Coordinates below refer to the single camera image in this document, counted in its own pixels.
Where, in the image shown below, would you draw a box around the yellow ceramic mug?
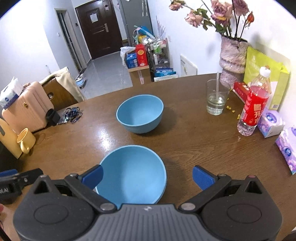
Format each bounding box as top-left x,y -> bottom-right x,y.
16,128 -> 36,154

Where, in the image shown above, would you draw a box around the clear drinking glass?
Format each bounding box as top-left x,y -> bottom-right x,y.
206,72 -> 231,116

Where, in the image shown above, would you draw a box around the wire storage rack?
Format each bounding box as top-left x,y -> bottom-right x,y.
146,39 -> 170,73

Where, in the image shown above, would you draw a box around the brown cardboard box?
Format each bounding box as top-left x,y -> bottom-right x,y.
128,65 -> 152,87

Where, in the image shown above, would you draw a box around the yellow thermos jug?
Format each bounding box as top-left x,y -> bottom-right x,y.
0,118 -> 23,159

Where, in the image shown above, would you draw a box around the blue carton box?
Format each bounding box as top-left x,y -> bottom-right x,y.
125,52 -> 138,69

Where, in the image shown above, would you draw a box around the blue bowl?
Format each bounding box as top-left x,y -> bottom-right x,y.
116,94 -> 164,134
95,145 -> 167,208

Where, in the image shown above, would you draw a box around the purple tissue pack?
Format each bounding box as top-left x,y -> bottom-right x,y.
275,126 -> 296,175
257,108 -> 285,138

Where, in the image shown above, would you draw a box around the blue black lanyard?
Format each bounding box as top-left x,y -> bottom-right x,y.
58,106 -> 83,125

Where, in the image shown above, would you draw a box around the dried pink flowers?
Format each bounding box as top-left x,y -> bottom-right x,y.
169,1 -> 254,42

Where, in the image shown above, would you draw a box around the purple tissue pack near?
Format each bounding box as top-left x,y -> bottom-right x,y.
275,126 -> 296,175

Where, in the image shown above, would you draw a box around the red gift box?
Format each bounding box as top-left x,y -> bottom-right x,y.
135,44 -> 148,67

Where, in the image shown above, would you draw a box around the red flat box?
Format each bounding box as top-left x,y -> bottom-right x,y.
232,82 -> 249,103

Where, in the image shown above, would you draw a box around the white blue tissue pack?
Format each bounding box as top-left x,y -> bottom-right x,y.
1,77 -> 23,109

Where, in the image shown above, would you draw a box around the wooden chair with beige cloth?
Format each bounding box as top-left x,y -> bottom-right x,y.
39,67 -> 86,110

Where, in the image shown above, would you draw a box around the grey refrigerator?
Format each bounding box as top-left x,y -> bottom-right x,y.
118,0 -> 153,45

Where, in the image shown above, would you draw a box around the purple tissue pack far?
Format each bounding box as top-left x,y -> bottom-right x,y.
257,108 -> 285,138

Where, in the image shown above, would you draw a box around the pink ribbed suitcase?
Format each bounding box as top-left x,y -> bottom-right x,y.
1,81 -> 54,134

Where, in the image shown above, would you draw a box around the person's left hand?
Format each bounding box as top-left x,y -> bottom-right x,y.
0,204 -> 4,215

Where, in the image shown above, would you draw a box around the pink textured vase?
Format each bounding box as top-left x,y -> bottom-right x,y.
219,36 -> 249,89

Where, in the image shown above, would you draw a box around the white plastic bag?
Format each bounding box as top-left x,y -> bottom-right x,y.
120,46 -> 135,69

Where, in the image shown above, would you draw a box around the dark wooden door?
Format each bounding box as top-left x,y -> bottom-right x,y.
75,0 -> 122,59

